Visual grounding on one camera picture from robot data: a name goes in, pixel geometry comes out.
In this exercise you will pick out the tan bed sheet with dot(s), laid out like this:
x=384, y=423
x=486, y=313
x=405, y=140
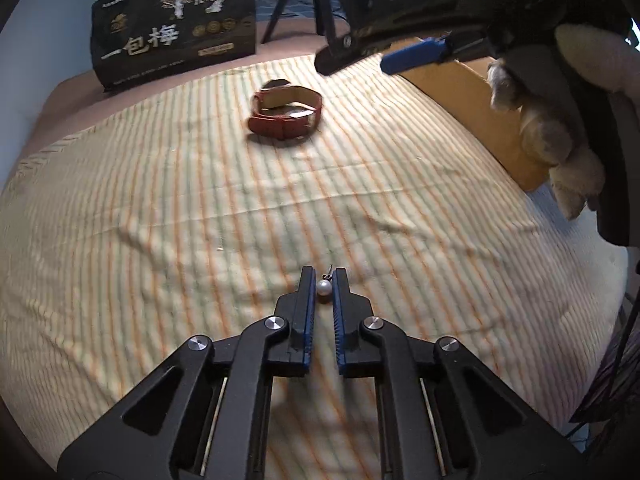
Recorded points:
x=65, y=95

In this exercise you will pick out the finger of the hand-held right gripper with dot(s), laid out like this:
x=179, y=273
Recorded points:
x=415, y=55
x=340, y=52

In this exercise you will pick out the pearl earring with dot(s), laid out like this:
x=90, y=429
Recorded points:
x=323, y=290

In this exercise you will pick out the cardboard box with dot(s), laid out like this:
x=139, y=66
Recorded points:
x=475, y=100

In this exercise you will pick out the dark patterned cloth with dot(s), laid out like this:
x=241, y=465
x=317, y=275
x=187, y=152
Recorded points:
x=610, y=385

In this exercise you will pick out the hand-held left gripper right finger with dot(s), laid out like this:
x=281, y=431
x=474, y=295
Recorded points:
x=339, y=320

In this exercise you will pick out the black snack bag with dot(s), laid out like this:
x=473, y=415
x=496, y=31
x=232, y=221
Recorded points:
x=175, y=25

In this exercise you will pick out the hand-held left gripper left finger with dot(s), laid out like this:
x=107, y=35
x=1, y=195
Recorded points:
x=305, y=320

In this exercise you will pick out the person's right hand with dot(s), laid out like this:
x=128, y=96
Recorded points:
x=550, y=130

